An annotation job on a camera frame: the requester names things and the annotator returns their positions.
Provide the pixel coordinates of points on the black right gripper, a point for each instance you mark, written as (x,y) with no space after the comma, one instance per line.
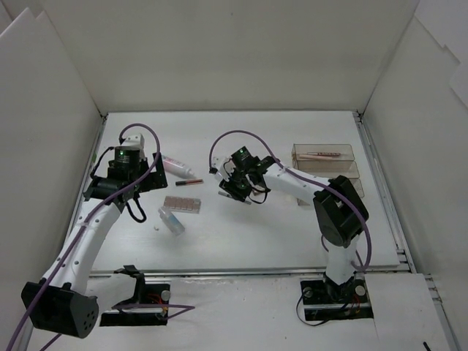
(234,188)

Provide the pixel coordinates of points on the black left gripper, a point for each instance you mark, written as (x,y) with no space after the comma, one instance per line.
(154,175)

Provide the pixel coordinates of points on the clear blue small bottle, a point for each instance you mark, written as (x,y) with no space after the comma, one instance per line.
(171,221)

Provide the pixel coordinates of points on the pink makeup pencil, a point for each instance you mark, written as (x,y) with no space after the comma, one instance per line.
(319,156)

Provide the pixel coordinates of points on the grey eyeliner pencil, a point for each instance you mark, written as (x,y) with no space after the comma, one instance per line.
(224,194)

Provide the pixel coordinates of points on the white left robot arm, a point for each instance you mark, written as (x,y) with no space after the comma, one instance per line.
(63,301)

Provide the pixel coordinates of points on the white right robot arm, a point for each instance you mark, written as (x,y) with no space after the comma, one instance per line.
(341,214)

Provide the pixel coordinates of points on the clear organizer frame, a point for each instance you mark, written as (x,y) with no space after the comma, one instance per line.
(324,174)

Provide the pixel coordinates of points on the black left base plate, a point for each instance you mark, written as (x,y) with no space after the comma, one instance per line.
(152,310)

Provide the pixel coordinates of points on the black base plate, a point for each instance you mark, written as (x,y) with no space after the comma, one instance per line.
(321,302)
(152,310)

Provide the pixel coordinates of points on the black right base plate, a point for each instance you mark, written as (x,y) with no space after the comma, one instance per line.
(321,302)

